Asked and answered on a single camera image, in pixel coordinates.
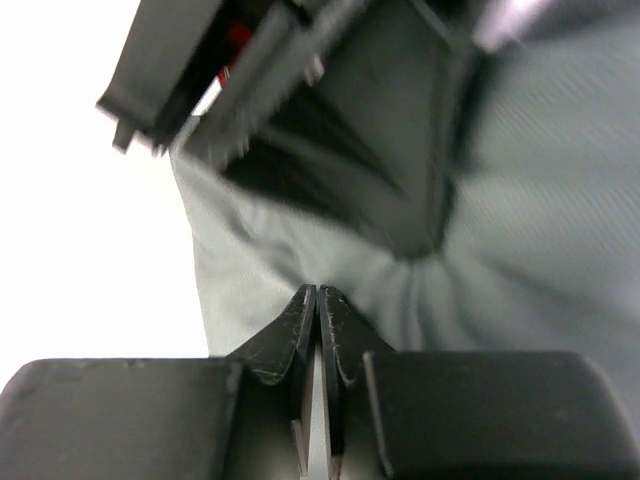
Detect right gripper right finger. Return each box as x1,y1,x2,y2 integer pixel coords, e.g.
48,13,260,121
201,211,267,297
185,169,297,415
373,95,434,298
317,286,639,479

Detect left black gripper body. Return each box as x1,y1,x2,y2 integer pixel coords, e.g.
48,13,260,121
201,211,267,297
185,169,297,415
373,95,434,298
94,0,501,171

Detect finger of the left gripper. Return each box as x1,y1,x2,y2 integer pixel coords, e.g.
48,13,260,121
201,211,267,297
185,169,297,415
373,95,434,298
221,89,415,230
319,9,480,258

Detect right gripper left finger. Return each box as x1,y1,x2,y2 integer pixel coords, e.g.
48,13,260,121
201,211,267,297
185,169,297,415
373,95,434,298
1,285,316,479

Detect grey t shirt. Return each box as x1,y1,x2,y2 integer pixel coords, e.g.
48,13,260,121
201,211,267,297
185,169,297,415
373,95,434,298
171,1,639,387

